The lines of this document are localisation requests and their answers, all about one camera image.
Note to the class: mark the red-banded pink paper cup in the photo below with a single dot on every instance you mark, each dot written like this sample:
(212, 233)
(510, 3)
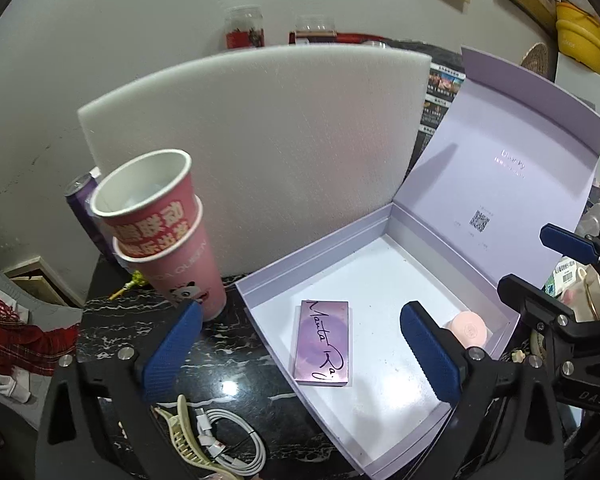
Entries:
(145, 220)

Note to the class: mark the yellow artificial flower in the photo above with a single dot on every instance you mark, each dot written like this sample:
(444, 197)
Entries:
(137, 280)

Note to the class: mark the lavender gift box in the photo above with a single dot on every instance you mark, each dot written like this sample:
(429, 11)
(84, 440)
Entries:
(505, 150)

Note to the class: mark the red plaid cloth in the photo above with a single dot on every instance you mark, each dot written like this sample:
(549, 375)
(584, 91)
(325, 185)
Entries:
(10, 330)

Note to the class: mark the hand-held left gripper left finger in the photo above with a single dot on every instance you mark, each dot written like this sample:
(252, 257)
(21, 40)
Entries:
(172, 347)

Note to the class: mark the red-labelled glass jar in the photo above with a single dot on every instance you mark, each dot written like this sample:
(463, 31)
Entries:
(242, 30)

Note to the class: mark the yellow pot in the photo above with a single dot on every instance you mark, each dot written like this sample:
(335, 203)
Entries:
(580, 35)

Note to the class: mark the white foam board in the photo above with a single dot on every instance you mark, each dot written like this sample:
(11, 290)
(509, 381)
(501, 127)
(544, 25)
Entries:
(255, 160)

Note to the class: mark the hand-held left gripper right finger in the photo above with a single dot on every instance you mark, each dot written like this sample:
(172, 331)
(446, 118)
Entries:
(430, 355)

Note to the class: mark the purple eyeshadow palette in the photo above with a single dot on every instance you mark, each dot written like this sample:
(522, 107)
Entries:
(320, 345)

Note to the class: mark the clear glass jar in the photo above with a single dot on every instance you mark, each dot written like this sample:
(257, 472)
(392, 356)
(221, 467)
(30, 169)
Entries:
(315, 25)

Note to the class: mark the woven round coaster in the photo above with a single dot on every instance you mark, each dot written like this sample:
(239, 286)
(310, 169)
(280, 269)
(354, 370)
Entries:
(537, 60)

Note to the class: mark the brown cardboard box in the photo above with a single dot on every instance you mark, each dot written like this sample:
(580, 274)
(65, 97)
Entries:
(35, 285)

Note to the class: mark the purple drink can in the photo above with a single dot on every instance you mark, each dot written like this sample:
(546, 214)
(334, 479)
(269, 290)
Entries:
(80, 205)

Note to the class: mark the dark printed brochure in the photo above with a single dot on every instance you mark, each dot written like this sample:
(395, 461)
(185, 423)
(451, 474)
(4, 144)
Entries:
(440, 90)

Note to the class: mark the pink round compact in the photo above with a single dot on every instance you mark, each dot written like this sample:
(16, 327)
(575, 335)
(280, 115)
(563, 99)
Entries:
(467, 327)

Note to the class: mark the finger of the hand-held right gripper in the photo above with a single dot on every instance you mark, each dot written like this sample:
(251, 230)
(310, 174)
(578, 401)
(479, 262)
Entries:
(527, 295)
(567, 242)

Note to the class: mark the white labelled packet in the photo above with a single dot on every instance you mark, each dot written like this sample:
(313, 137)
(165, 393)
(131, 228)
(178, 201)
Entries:
(562, 275)

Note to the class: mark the cream claw hair clip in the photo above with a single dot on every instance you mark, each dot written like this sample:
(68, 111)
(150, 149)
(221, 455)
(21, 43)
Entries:
(180, 435)

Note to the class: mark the panda print pink paper cup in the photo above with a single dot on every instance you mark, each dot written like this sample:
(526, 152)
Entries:
(185, 275)

